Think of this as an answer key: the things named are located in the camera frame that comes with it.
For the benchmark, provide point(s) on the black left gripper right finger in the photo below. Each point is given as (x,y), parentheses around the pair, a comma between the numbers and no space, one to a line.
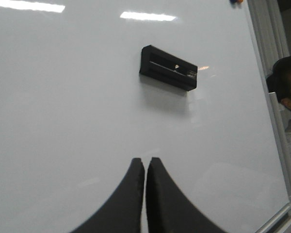
(168,210)

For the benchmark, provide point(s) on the black whiteboard eraser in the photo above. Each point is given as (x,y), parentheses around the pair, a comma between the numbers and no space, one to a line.
(167,68)

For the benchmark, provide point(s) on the orange and blue magnets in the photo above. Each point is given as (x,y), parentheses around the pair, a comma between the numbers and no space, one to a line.
(236,1)

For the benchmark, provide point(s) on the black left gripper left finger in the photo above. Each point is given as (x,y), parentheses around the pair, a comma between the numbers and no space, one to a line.
(121,213)

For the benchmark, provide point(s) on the large white whiteboard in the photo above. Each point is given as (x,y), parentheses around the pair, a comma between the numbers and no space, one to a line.
(74,111)

